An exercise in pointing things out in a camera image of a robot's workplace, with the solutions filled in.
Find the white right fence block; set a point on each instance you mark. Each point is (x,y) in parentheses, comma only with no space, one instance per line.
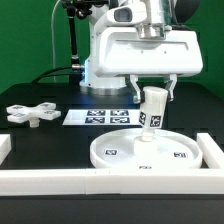
(212,153)

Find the white round table top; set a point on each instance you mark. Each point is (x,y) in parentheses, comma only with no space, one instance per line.
(129,148)

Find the white cross-shaped table base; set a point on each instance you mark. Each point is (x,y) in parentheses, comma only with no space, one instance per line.
(20,114)

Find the white marker sheet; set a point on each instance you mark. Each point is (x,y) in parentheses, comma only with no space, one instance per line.
(92,117)

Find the white fence block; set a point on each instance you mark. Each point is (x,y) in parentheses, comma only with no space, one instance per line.
(212,153)
(5,146)

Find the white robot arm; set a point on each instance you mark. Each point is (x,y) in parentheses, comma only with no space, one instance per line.
(180,11)

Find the white left fence block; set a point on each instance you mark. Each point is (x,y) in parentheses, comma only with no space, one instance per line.
(5,146)

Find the black camera stand pole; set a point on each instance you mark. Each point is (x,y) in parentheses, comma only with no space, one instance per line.
(78,9)

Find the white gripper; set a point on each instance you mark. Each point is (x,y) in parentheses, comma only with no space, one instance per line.
(138,40)

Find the white front fence bar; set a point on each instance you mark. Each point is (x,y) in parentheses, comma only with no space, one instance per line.
(110,181)

